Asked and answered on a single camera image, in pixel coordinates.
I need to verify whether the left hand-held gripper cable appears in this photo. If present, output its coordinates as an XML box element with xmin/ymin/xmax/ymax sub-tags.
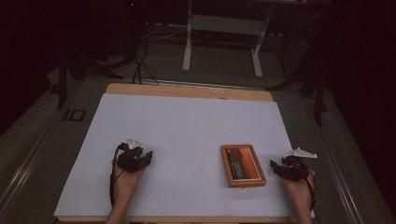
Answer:
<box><xmin>108</xmin><ymin>146</ymin><xmax>124</xmax><ymax>208</ymax></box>

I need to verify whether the right hand-held gripper cable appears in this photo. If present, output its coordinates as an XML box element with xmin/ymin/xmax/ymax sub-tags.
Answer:
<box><xmin>299</xmin><ymin>166</ymin><xmax>318</xmax><ymax>217</ymax></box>

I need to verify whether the wooden photo frame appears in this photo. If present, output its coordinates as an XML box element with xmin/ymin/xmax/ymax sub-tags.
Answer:
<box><xmin>220</xmin><ymin>144</ymin><xmax>267</xmax><ymax>189</ymax></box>

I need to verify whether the person's right hand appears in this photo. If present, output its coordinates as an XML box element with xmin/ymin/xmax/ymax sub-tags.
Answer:
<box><xmin>281</xmin><ymin>170</ymin><xmax>317</xmax><ymax>209</ymax></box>

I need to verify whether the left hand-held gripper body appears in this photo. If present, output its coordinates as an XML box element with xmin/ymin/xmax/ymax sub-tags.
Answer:
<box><xmin>116</xmin><ymin>135</ymin><xmax>148</xmax><ymax>174</ymax></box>

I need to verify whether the white desk frame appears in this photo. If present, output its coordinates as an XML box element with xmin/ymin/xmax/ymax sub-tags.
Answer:
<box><xmin>181</xmin><ymin>0</ymin><xmax>275</xmax><ymax>79</ymax></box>

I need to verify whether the metal floor rail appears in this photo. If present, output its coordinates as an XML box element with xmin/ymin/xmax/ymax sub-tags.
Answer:
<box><xmin>0</xmin><ymin>118</ymin><xmax>61</xmax><ymax>213</ymax></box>
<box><xmin>302</xmin><ymin>96</ymin><xmax>366</xmax><ymax>224</ymax></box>

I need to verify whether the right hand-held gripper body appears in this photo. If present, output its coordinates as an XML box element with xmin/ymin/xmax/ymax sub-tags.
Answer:
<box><xmin>281</xmin><ymin>147</ymin><xmax>318</xmax><ymax>182</ymax></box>

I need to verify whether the black metal stand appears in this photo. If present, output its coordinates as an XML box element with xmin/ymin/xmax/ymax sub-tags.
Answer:
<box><xmin>266</xmin><ymin>8</ymin><xmax>332</xmax><ymax>128</ymax></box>
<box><xmin>55</xmin><ymin>27</ymin><xmax>125</xmax><ymax>110</ymax></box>

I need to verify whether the bundle of black floor cables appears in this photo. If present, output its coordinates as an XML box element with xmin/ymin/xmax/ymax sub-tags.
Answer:
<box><xmin>132</xmin><ymin>29</ymin><xmax>161</xmax><ymax>86</ymax></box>

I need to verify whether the hand-held gripper cable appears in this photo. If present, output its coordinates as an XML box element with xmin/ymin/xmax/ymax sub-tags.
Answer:
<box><xmin>299</xmin><ymin>166</ymin><xmax>318</xmax><ymax>217</ymax></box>
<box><xmin>108</xmin><ymin>146</ymin><xmax>124</xmax><ymax>208</ymax></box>

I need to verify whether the black rectangular floor plate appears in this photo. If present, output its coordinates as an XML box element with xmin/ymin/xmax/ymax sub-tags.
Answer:
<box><xmin>63</xmin><ymin>108</ymin><xmax>86</xmax><ymax>122</ymax></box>

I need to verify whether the person's left hand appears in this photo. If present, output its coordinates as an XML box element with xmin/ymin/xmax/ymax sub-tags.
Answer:
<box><xmin>111</xmin><ymin>160</ymin><xmax>148</xmax><ymax>202</ymax></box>

